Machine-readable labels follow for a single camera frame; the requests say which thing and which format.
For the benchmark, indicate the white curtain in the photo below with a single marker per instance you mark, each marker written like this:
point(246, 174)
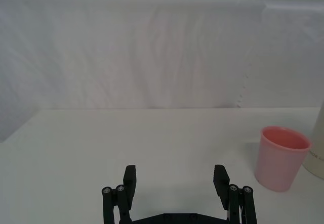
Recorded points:
point(126, 57)

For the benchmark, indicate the white table cloth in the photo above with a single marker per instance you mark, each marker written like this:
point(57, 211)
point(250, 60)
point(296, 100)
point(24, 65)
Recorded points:
point(126, 138)

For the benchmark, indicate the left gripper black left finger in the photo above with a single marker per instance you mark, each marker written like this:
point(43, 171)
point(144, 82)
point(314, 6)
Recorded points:
point(127, 183)

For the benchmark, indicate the cream vacuum bottle steel neck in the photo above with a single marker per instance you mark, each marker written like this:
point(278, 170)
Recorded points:
point(317, 143)

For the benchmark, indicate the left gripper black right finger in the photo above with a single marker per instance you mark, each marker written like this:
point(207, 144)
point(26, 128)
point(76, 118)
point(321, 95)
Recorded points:
point(221, 183)

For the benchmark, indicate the pink plastic cup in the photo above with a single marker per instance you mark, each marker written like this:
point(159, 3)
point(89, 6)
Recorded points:
point(278, 168)

